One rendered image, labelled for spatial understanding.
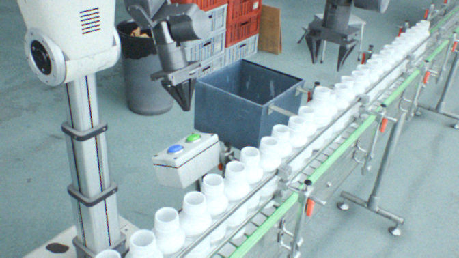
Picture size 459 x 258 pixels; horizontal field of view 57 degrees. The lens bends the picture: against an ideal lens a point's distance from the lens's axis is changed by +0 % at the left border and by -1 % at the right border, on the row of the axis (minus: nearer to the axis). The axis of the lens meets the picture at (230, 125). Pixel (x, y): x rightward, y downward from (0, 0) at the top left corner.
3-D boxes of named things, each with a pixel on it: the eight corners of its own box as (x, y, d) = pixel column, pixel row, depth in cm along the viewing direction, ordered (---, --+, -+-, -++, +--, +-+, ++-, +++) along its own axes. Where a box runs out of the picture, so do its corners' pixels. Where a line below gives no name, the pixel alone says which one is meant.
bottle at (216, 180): (213, 261, 81) (217, 195, 72) (188, 247, 83) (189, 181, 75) (230, 242, 85) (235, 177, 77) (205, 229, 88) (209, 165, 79)
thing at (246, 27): (226, 48, 392) (227, 25, 380) (191, 37, 410) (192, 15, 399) (259, 33, 436) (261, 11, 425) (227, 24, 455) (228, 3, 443)
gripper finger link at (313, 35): (312, 56, 105) (319, 20, 100) (339, 65, 102) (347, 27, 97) (299, 64, 100) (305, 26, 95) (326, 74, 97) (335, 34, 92)
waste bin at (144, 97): (149, 125, 310) (146, 42, 277) (109, 105, 332) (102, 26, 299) (190, 104, 342) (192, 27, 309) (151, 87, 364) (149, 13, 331)
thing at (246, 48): (225, 70, 403) (226, 48, 392) (190, 59, 422) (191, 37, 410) (257, 52, 448) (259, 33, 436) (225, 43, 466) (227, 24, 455)
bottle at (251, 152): (253, 203, 96) (261, 142, 87) (260, 222, 91) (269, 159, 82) (227, 205, 94) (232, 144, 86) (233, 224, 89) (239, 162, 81)
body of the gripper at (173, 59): (203, 68, 93) (195, 35, 91) (171, 82, 86) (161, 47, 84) (182, 69, 97) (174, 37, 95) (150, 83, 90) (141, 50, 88)
